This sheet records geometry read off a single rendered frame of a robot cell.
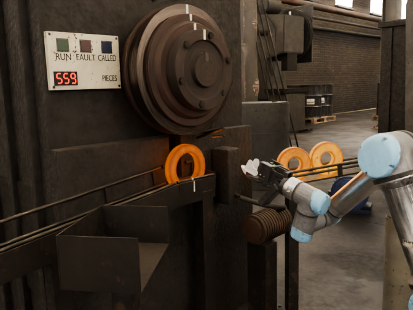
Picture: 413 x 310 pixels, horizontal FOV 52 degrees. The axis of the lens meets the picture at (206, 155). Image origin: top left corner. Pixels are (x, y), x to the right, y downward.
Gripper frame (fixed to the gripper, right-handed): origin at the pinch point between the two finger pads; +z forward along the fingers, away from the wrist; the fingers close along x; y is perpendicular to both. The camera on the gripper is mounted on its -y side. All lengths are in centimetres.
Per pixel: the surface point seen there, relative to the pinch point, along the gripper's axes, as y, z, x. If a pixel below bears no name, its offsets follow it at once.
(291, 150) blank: 2.0, 3.3, -35.4
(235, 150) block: 0.5, 14.7, -10.8
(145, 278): -10, -24, 62
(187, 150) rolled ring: 2.1, 18.1, 13.5
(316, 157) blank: 0.5, -4.0, -44.9
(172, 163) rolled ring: -2.0, 16.9, 21.0
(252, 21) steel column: 37, 293, -339
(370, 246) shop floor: -73, -10, -139
